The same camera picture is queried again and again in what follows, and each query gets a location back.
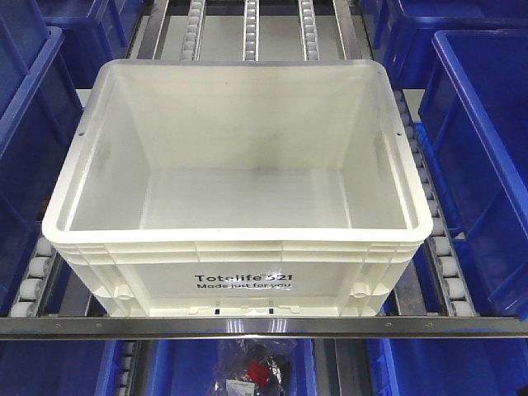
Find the white plastic tote bin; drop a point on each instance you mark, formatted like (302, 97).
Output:
(193, 189)

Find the blue bin lower middle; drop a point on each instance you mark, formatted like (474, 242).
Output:
(186, 367)

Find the blue bin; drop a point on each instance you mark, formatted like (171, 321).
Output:
(60, 367)
(40, 111)
(96, 32)
(474, 115)
(186, 367)
(448, 366)
(401, 32)

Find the blue bin lower right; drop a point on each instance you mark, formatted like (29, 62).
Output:
(448, 366)

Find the blue bin right rear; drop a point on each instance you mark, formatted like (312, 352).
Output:
(401, 32)

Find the blue bin right front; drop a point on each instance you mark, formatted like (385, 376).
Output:
(474, 115)

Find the blue bin left front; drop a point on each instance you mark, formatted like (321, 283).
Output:
(40, 111)

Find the blue bin left rear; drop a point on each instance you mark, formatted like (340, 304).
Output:
(96, 32)

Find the blue bin lower left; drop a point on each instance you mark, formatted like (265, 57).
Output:
(60, 367)

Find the roller track rear left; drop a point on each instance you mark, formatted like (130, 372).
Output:
(190, 47)

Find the roller track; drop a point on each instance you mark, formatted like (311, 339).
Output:
(439, 249)
(251, 30)
(190, 47)
(31, 290)
(308, 30)

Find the clear bag with parts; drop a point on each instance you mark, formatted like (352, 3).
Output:
(253, 367)

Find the roller track rear right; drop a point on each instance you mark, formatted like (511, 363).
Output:
(308, 30)

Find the roller track rear middle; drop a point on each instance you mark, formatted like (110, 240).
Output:
(251, 30)

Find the roller track right side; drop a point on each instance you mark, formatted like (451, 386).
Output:
(439, 249)

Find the roller track left side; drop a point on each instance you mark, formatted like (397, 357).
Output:
(31, 290)

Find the steel shelf front rail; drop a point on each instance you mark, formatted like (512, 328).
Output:
(59, 328)

